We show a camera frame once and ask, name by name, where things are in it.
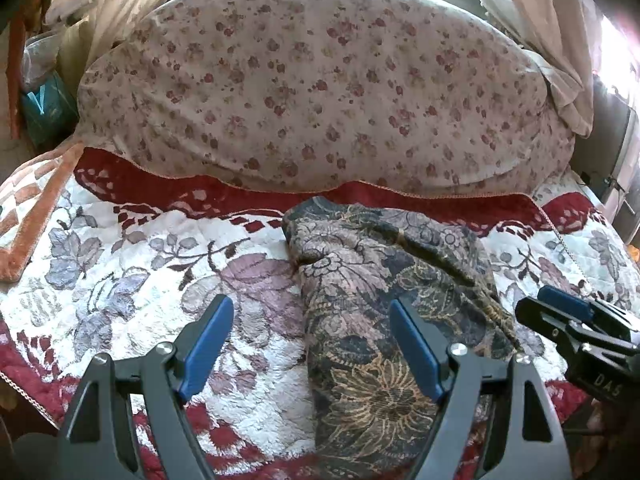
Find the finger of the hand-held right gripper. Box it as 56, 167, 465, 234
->
537, 285, 601, 323
515, 297, 583, 348

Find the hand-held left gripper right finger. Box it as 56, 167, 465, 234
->
389, 299, 573, 480

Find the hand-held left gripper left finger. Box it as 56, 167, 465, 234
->
56, 294, 236, 480

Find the dark floral patterned garment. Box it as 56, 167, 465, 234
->
281, 197, 526, 478

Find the red white floral fleece blanket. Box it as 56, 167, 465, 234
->
0, 147, 640, 480

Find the light floral bed sheet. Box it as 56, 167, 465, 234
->
530, 172, 608, 211

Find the grey appliance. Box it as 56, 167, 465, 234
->
570, 77, 640, 221

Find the orange white patterned blanket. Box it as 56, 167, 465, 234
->
0, 142, 86, 283

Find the pink floral pillow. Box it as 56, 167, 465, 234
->
75, 0, 576, 196

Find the beige curtain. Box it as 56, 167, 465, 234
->
475, 0, 608, 136
45, 0, 201, 76

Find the teal bag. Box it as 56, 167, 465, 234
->
20, 72, 78, 143

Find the brown wooden post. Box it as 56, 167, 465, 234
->
7, 0, 38, 141

